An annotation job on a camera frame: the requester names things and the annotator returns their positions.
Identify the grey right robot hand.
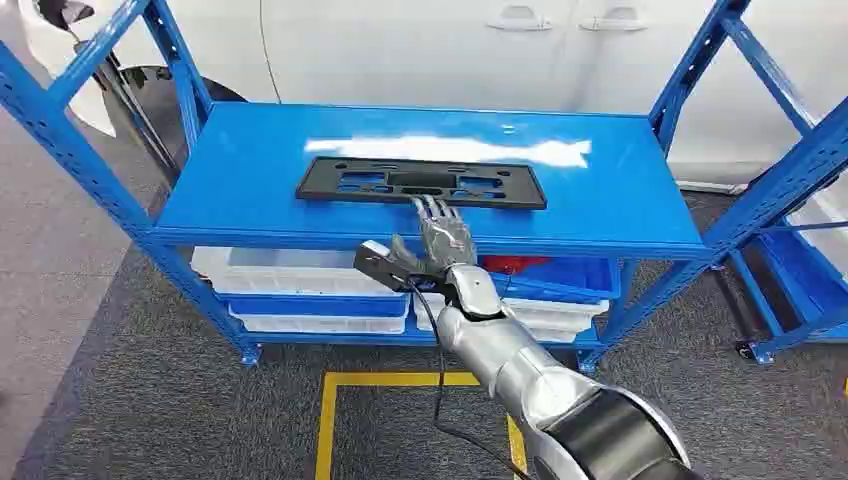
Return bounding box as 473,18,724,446
389,194,479,277

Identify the black plastic frame plate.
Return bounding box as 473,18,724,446
295,156,549,212

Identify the blue metal shelf rack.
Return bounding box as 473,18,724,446
0,0,848,376

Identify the red part in bin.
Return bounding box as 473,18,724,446
481,255,552,277

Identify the blue plastic bin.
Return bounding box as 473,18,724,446
479,256,622,303
221,293,411,320

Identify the white plastic bin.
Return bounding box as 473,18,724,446
228,307,410,335
413,292,610,345
190,246,400,298

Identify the white car body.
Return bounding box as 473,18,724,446
18,0,848,195

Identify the yellow floor tape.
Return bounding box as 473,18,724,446
313,371,529,480

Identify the black car tyre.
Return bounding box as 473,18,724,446
97,64,248,188

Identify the blue wheeled shelf rack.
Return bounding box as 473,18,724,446
727,190,848,367

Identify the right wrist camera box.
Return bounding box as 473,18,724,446
352,239,440,295

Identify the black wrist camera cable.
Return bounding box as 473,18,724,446
407,280,533,480

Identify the white car door handle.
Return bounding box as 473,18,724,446
484,5,554,33
578,6,650,33

